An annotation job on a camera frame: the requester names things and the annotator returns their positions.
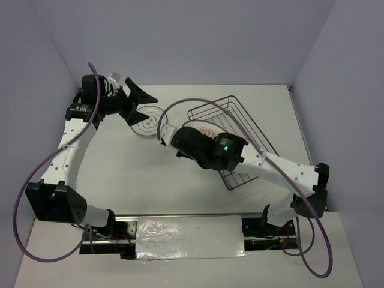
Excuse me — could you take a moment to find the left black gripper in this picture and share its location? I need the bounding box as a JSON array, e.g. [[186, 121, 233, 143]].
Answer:
[[98, 78, 157, 127]]

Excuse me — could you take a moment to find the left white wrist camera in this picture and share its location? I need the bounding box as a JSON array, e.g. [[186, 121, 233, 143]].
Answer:
[[107, 72, 121, 92]]

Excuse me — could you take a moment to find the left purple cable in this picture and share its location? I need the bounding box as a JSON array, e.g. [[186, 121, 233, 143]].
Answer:
[[11, 62, 101, 261]]

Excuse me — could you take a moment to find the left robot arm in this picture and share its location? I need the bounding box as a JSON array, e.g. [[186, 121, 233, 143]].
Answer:
[[25, 73, 158, 239]]

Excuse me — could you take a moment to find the metal wire dish rack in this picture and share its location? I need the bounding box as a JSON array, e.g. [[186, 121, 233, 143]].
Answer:
[[187, 95, 278, 192]]

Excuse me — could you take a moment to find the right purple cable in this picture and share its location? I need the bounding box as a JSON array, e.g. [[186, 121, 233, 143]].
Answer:
[[156, 97, 334, 278]]

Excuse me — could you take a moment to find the purple cable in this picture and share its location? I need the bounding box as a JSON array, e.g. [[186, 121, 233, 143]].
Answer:
[[11, 62, 101, 261], [156, 97, 334, 278]]

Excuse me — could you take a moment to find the white plate green rim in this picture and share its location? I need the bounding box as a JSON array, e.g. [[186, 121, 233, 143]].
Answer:
[[131, 106, 164, 137]]

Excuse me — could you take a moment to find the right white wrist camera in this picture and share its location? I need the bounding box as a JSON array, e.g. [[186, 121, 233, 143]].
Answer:
[[158, 124, 178, 147]]

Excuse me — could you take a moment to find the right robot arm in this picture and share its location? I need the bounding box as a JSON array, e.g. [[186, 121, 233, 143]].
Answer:
[[167, 127, 329, 235]]

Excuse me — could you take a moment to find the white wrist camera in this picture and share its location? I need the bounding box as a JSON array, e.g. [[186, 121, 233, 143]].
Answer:
[[158, 124, 178, 147], [107, 72, 121, 92]]

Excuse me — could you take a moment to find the silver tape patch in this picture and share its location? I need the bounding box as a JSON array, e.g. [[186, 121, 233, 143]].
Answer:
[[136, 215, 245, 260]]

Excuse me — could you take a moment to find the metal mounting rail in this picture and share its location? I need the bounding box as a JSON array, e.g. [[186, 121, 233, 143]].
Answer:
[[79, 215, 298, 260]]

